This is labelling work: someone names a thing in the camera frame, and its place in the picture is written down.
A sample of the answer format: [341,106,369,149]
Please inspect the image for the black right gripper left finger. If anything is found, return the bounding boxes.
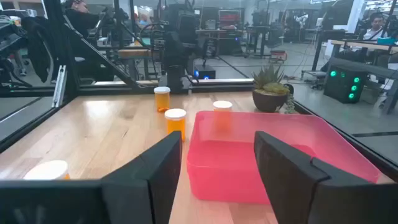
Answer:
[101,130,183,224]

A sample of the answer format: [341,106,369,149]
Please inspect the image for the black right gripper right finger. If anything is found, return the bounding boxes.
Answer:
[253,130,371,224]

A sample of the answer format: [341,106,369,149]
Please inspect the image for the orange pill bottle white cap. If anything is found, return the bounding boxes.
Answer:
[154,86,172,113]
[212,100,233,133]
[164,108,187,142]
[23,159,71,181]

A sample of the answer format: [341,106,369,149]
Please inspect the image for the pink translucent plastic basket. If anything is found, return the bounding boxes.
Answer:
[186,110,382,205]

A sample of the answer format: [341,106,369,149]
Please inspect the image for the black box blue light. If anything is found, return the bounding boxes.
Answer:
[193,64,216,80]

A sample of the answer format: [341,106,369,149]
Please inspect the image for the potted succulent plant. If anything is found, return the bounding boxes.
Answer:
[251,64,296,114]

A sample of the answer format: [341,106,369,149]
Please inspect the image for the red step stool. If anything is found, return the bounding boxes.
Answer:
[269,49,287,64]

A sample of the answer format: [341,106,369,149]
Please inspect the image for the person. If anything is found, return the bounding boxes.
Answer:
[63,0,103,41]
[363,12,389,40]

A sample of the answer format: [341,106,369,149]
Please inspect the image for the black computer tower green lights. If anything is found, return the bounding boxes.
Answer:
[323,63,369,105]

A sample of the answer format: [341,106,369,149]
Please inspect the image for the black jacket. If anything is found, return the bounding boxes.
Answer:
[20,16,55,83]

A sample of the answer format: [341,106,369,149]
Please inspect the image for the wooden desk black legs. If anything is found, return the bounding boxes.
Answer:
[312,29,398,72]

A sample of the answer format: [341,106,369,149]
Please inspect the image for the silver metal bracket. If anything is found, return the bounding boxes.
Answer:
[51,65,67,108]

